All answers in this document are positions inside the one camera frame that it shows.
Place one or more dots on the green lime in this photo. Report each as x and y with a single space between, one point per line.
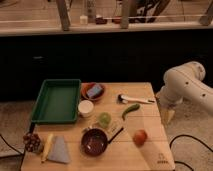
104 119

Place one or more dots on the bunch of dark grapes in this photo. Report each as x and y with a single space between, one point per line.
32 142

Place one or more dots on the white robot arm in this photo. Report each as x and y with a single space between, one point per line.
184 82

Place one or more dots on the grey blue cloth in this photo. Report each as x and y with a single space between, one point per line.
59 151

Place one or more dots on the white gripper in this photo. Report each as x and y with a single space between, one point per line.
167 103

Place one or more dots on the green chili pepper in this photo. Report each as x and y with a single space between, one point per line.
131 108

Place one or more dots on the orange bowl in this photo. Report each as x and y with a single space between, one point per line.
87 86

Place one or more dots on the white paper cup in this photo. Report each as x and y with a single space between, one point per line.
85 108

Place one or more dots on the dark purple pan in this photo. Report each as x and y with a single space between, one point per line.
94 142

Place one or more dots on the blue sponge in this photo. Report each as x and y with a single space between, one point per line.
94 91

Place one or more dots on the green plastic tray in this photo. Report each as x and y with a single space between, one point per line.
57 102

